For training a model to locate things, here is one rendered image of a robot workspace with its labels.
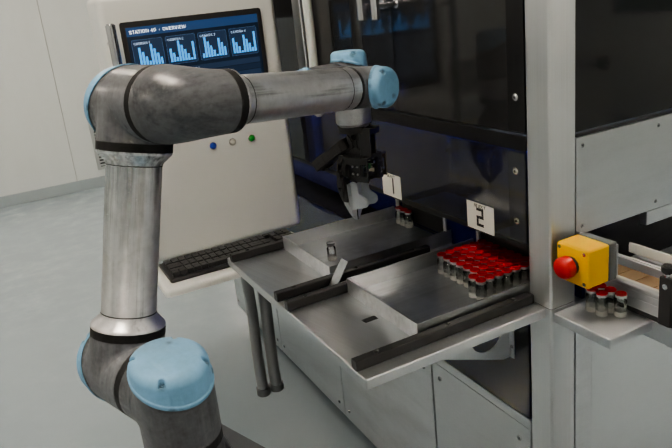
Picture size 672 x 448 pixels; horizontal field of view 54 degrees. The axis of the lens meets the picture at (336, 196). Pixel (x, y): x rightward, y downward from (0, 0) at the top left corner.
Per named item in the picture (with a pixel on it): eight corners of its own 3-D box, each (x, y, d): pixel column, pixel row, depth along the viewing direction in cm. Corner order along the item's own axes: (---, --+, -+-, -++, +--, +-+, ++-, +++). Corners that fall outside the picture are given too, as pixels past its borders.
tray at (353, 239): (394, 217, 185) (393, 206, 184) (452, 242, 163) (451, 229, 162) (284, 249, 171) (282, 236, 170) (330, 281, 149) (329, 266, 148)
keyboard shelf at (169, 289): (283, 231, 215) (282, 223, 214) (321, 256, 191) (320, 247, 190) (144, 268, 196) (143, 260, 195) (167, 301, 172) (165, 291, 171)
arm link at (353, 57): (318, 53, 134) (346, 48, 140) (323, 107, 137) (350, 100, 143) (347, 52, 129) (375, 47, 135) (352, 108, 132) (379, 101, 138)
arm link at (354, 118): (327, 107, 137) (350, 100, 143) (329, 128, 139) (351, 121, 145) (356, 108, 133) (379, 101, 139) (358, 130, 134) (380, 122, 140)
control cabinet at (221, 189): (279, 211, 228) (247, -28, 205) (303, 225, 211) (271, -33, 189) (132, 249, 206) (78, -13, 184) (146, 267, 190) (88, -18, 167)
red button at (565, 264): (566, 270, 119) (566, 250, 118) (583, 277, 116) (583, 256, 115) (550, 276, 118) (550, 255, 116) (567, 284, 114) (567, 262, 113)
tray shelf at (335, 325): (385, 219, 190) (384, 213, 190) (575, 305, 130) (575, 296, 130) (227, 264, 170) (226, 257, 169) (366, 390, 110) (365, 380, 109)
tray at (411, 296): (473, 252, 156) (472, 238, 155) (556, 288, 134) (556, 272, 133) (348, 293, 142) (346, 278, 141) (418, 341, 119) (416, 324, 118)
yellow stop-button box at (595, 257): (584, 266, 124) (584, 230, 122) (616, 279, 118) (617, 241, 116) (554, 278, 121) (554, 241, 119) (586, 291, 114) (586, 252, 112)
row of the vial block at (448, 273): (443, 269, 148) (442, 250, 146) (498, 297, 132) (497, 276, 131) (435, 272, 147) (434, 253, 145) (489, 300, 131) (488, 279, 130)
